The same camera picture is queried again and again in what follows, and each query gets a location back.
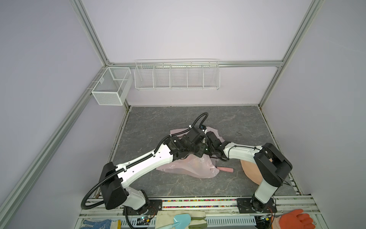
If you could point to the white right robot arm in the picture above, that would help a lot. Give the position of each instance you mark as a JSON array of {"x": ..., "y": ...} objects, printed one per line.
[{"x": 267, "y": 165}]

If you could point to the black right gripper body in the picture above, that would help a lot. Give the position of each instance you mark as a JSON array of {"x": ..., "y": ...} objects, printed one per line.
[{"x": 208, "y": 150}]

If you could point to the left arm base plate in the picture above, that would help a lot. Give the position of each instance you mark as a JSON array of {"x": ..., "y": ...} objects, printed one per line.
[{"x": 150, "y": 208}]

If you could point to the orange rubber glove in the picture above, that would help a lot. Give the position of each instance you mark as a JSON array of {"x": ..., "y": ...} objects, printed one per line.
[{"x": 296, "y": 219}]

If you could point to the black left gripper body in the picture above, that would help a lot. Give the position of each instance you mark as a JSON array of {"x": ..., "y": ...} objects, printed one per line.
[{"x": 197, "y": 150}]

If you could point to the long white wire shelf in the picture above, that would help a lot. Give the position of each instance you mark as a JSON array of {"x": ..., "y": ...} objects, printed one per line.
[{"x": 177, "y": 74}]

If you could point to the teal plastic trowel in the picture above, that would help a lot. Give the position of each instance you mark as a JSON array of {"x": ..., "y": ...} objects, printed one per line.
[{"x": 180, "y": 221}]

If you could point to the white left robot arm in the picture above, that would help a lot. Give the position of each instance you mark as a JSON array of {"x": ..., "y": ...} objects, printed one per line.
[{"x": 113, "y": 189}]

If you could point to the purple scoop pink handle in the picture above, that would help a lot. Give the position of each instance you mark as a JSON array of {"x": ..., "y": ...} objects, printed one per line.
[{"x": 225, "y": 169}]

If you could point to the blue knitted glove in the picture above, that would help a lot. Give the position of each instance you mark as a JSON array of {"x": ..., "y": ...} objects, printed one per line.
[{"x": 101, "y": 224}]

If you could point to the beige wavy fruit plate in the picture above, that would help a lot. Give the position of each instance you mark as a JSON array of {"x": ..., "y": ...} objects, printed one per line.
[{"x": 252, "y": 171}]

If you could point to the beige work glove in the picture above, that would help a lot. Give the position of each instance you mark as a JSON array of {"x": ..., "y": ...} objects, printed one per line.
[{"x": 198, "y": 218}]

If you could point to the small white wire basket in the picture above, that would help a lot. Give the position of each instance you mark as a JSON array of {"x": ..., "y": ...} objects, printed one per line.
[{"x": 113, "y": 86}]

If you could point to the pink printed plastic bag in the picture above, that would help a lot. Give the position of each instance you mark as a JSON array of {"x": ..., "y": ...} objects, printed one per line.
[{"x": 199, "y": 167}]

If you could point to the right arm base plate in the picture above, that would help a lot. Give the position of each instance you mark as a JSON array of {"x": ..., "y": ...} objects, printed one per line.
[{"x": 246, "y": 204}]

